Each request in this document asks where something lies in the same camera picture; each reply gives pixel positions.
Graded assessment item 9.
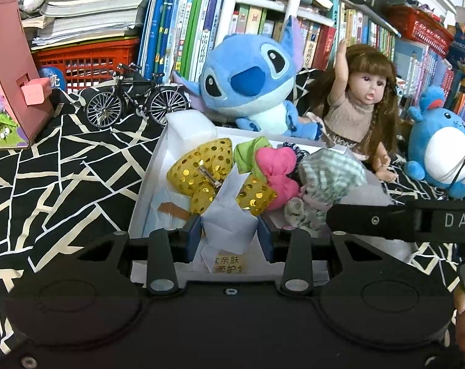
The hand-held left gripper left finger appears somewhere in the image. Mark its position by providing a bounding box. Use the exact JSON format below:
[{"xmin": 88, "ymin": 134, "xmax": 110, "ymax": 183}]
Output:
[{"xmin": 65, "ymin": 214, "xmax": 202, "ymax": 296}]

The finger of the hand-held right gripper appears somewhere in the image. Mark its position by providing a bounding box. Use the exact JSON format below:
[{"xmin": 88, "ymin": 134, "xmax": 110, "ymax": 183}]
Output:
[{"xmin": 326, "ymin": 205, "xmax": 419, "ymax": 241}]

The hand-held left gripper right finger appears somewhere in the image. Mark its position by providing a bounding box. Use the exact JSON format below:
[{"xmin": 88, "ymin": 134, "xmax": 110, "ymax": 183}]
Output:
[{"xmin": 257, "ymin": 216, "xmax": 395, "ymax": 296}]

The white plastic wrapper packet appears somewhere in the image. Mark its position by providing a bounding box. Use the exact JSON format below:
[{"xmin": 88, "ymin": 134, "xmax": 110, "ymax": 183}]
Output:
[{"xmin": 150, "ymin": 169, "xmax": 258, "ymax": 275}]

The white cardboard box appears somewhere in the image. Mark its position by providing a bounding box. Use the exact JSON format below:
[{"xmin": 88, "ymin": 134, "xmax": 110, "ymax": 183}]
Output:
[{"xmin": 128, "ymin": 123, "xmax": 396, "ymax": 289}]

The gold sequin bow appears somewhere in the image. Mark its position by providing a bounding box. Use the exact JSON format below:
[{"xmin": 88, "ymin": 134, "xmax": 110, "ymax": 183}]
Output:
[{"xmin": 166, "ymin": 137, "xmax": 278, "ymax": 216}]

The pink fabric bow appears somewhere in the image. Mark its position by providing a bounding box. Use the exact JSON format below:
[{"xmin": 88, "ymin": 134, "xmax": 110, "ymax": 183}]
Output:
[{"xmin": 255, "ymin": 147, "xmax": 300, "ymax": 211}]

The green scrunchie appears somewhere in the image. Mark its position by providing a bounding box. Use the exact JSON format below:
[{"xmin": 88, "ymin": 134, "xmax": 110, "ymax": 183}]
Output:
[{"xmin": 233, "ymin": 136, "xmax": 273, "ymax": 181}]

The white foam block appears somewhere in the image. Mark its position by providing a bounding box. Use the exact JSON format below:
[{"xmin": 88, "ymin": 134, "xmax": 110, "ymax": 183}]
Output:
[{"xmin": 166, "ymin": 109, "xmax": 218, "ymax": 150}]

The round blue mouse plush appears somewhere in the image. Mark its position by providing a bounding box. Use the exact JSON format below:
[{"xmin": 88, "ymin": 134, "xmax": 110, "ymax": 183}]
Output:
[{"xmin": 404, "ymin": 85, "xmax": 465, "ymax": 200}]

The brown-haired baby doll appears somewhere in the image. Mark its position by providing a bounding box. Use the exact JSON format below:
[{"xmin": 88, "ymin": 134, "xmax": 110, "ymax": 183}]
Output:
[{"xmin": 305, "ymin": 38, "xmax": 400, "ymax": 183}]

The black white patterned blanket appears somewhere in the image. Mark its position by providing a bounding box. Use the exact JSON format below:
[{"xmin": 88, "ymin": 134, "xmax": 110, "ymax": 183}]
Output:
[{"xmin": 0, "ymin": 67, "xmax": 465, "ymax": 354}]

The blue alien plush toy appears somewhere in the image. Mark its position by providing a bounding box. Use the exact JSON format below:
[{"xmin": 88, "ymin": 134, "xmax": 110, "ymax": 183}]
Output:
[{"xmin": 172, "ymin": 15, "xmax": 323, "ymax": 141}]

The black miniature bicycle model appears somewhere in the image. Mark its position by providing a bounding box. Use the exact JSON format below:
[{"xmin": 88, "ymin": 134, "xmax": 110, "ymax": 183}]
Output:
[{"xmin": 85, "ymin": 62, "xmax": 190, "ymax": 128}]

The red plastic basket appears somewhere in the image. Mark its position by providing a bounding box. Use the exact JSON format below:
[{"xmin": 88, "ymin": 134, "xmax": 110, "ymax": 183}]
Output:
[
  {"xmin": 31, "ymin": 38, "xmax": 141, "ymax": 93},
  {"xmin": 384, "ymin": 3, "xmax": 454, "ymax": 50}
]

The row of upright books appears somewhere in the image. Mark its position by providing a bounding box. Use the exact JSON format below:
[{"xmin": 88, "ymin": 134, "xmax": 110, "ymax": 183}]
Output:
[{"xmin": 138, "ymin": 0, "xmax": 465, "ymax": 124}]

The blue round badge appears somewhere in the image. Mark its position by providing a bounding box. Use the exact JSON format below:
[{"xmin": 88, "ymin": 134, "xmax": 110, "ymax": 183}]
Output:
[{"xmin": 38, "ymin": 66, "xmax": 67, "ymax": 91}]

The stack of flat books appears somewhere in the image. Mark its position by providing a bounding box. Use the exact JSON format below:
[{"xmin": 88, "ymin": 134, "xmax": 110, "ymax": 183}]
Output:
[{"xmin": 22, "ymin": 0, "xmax": 148, "ymax": 49}]

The pink toy house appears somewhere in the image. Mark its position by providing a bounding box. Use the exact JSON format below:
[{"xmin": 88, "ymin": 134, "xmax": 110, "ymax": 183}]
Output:
[{"xmin": 0, "ymin": 0, "xmax": 55, "ymax": 150}]

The white ladder frame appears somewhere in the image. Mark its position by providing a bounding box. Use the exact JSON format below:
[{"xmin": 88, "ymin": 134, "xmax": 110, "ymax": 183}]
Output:
[{"xmin": 220, "ymin": 0, "xmax": 308, "ymax": 43}]

